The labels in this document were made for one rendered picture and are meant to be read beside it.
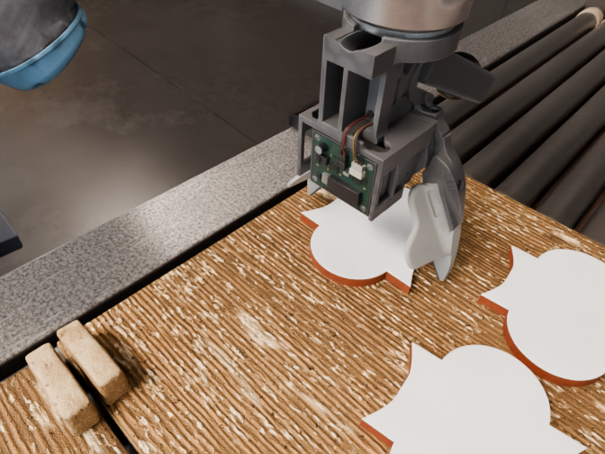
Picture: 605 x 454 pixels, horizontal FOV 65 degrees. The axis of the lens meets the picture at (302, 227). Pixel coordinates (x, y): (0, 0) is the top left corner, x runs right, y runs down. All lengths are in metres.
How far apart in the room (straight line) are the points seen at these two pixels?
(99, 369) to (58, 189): 1.80
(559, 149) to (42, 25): 0.60
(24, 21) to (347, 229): 0.36
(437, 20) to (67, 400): 0.30
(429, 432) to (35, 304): 0.32
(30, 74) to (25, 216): 1.48
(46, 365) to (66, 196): 1.73
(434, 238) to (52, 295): 0.31
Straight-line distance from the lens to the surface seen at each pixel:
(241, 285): 0.39
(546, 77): 0.87
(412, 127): 0.32
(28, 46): 0.56
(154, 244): 0.46
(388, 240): 0.43
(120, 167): 2.15
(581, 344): 0.42
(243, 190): 0.51
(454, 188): 0.35
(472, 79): 0.38
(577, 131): 0.74
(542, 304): 0.43
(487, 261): 0.45
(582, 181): 0.64
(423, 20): 0.28
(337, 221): 0.43
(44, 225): 1.96
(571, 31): 1.11
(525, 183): 0.60
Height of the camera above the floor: 1.24
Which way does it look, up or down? 44 degrees down
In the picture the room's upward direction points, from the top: 5 degrees clockwise
